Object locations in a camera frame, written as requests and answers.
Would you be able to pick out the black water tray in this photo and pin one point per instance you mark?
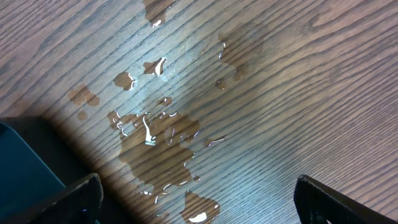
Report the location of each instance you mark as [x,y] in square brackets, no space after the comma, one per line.
[36,165]

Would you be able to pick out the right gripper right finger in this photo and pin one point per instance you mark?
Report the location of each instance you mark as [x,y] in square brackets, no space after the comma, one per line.
[316,202]

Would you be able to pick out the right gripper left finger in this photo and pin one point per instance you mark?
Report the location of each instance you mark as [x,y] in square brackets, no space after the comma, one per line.
[80,202]

